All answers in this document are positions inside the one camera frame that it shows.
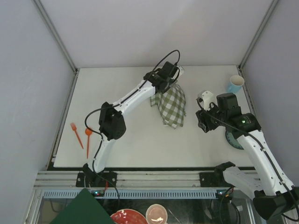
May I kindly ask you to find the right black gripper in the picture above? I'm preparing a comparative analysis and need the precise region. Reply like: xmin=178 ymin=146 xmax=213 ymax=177
xmin=196 ymin=101 xmax=227 ymax=133

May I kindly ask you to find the green white checkered cloth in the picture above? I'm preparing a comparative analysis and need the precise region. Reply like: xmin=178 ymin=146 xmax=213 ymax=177
xmin=149 ymin=84 xmax=186 ymax=129

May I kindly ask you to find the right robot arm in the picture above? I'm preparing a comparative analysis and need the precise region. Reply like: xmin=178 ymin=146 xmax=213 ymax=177
xmin=196 ymin=91 xmax=299 ymax=220

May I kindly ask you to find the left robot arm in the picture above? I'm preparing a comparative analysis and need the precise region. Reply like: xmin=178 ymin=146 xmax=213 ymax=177
xmin=83 ymin=62 xmax=184 ymax=187

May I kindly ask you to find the light blue mug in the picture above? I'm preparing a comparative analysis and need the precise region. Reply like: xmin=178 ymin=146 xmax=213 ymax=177
xmin=227 ymin=75 xmax=245 ymax=94

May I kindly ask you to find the blue patterned plate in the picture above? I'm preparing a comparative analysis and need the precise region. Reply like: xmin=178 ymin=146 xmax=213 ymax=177
xmin=225 ymin=131 xmax=243 ymax=150

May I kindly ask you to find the orange plastic spoon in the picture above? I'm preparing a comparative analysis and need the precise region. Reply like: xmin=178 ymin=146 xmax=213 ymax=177
xmin=85 ymin=128 xmax=93 ymax=159

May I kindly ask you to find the orange plastic fork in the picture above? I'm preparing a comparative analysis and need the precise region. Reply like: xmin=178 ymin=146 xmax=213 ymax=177
xmin=70 ymin=122 xmax=84 ymax=149

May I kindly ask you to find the pink bowl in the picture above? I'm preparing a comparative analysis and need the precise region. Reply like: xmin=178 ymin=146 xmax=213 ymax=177
xmin=145 ymin=204 xmax=168 ymax=224

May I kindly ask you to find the red plate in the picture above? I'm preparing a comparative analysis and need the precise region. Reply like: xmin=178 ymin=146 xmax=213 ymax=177
xmin=110 ymin=209 xmax=148 ymax=224

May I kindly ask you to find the green board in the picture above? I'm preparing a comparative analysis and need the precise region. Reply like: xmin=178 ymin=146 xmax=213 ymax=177
xmin=51 ymin=189 xmax=114 ymax=224

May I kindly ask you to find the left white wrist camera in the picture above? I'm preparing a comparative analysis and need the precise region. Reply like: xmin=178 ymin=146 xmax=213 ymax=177
xmin=175 ymin=66 xmax=185 ymax=80

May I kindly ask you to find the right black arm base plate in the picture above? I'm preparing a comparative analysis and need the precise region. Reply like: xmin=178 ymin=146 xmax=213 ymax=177
xmin=199 ymin=172 xmax=226 ymax=187

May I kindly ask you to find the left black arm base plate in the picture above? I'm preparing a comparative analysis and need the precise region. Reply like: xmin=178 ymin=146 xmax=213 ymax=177
xmin=75 ymin=172 xmax=117 ymax=188

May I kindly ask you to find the aluminium frame rail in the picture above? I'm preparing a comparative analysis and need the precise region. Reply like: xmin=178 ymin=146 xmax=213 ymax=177
xmin=34 ymin=169 xmax=289 ymax=190

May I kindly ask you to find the perforated grey cable tray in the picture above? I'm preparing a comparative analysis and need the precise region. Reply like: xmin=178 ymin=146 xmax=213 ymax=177
xmin=43 ymin=189 xmax=219 ymax=199

